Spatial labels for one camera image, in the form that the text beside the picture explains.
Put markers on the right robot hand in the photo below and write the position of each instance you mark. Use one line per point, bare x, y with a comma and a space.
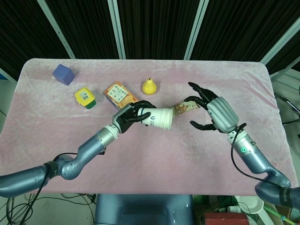
221, 112

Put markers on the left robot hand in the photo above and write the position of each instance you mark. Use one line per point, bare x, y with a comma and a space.
126, 116

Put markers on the white paper cup stack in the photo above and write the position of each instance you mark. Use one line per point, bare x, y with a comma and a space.
157, 117

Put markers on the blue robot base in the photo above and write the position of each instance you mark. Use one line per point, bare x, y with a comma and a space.
143, 211

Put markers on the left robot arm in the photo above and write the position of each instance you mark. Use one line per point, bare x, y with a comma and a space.
93, 143

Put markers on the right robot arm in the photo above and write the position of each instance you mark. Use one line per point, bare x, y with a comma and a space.
255, 154

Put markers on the orange biscuit box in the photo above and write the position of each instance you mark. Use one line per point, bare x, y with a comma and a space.
117, 93

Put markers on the yellow pear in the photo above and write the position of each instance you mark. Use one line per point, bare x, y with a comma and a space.
149, 87

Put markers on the brown snack packet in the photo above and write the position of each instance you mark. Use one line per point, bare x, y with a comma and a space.
185, 106

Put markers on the yellow lid green container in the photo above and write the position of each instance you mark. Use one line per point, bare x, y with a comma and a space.
84, 96

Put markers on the pink plush tablecloth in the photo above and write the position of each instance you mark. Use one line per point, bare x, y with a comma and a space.
164, 159

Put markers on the purple foam cube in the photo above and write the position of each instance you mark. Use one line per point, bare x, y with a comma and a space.
63, 75

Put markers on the black partition panel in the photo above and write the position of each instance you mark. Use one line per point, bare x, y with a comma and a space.
18, 35
157, 28
289, 59
86, 28
236, 30

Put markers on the green bag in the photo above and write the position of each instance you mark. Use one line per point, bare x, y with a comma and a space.
200, 202

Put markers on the white plastic basin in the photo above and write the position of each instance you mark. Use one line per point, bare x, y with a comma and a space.
254, 204

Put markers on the red box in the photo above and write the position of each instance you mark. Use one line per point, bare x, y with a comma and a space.
225, 219

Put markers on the green stick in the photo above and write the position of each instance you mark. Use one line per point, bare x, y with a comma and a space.
275, 212

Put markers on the metal chair frame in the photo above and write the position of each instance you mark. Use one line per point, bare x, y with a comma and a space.
289, 103

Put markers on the grey partition frame post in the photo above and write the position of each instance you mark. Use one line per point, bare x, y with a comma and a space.
57, 30
194, 30
117, 28
279, 37

